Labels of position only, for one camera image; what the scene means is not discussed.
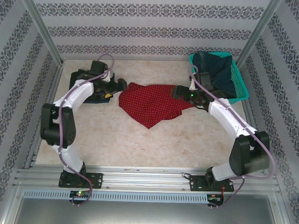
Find red dotted skirt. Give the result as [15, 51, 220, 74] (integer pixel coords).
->
[117, 82, 196, 131]

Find black skirt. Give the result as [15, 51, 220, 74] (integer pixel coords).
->
[68, 68, 114, 104]

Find dark denim skirt with pockets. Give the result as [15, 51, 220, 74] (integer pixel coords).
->
[190, 51, 237, 100]

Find teal plastic basket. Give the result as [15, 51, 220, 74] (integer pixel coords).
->
[187, 51, 251, 106]

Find right circuit board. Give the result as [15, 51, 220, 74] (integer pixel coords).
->
[208, 194, 225, 202]

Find circuit board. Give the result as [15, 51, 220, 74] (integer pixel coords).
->
[69, 190, 90, 198]
[208, 194, 225, 202]

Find left circuit board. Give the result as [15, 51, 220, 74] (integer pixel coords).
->
[69, 190, 90, 198]

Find steel sheet panel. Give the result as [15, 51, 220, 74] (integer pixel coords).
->
[2, 196, 291, 224]

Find aluminium side rail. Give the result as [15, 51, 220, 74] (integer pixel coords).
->
[233, 67, 274, 176]
[24, 60, 65, 170]

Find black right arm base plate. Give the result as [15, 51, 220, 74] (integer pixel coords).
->
[189, 174, 235, 194]

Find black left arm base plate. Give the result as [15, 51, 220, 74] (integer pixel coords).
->
[58, 171, 104, 190]

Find aluminium frame post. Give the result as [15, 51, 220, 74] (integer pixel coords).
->
[13, 0, 67, 67]
[235, 0, 285, 70]

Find aluminium mounting rail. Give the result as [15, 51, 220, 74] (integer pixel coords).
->
[13, 161, 282, 197]

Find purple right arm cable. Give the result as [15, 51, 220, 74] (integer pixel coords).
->
[184, 64, 279, 211]

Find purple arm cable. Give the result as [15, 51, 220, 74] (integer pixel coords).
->
[55, 52, 115, 207]
[184, 64, 279, 211]

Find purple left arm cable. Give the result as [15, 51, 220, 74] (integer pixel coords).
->
[55, 52, 115, 207]

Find grey slotted cable duct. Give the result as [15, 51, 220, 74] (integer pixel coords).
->
[22, 187, 209, 205]

